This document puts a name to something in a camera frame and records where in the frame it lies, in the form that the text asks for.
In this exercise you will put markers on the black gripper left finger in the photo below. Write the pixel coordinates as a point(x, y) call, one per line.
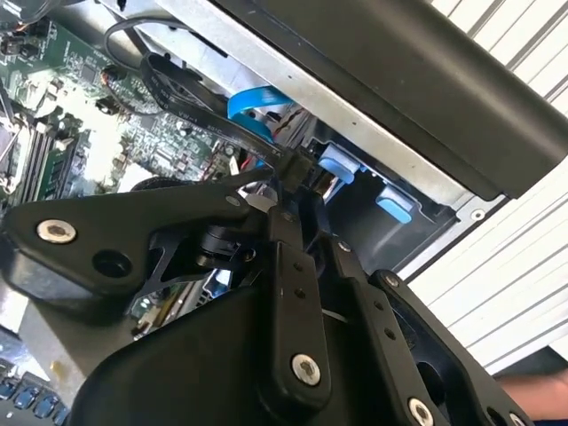
point(133, 222)

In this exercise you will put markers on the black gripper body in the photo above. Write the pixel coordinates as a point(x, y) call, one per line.
point(186, 373)

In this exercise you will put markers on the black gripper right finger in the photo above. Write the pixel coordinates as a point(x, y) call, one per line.
point(377, 310)

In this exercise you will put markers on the hard disk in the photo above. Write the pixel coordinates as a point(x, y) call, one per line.
point(337, 164)

